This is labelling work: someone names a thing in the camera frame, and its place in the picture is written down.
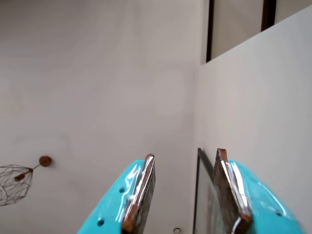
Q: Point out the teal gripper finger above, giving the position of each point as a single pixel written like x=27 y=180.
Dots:
x=265 y=207
x=112 y=207

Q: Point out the dark framed picture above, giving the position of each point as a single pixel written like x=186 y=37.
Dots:
x=207 y=212

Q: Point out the small round ceiling fixture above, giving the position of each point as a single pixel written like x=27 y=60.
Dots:
x=177 y=230

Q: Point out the round wooden ceiling rose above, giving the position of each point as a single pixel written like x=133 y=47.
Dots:
x=45 y=161

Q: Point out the dark window frame post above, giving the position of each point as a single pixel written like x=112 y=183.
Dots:
x=268 y=12
x=210 y=29

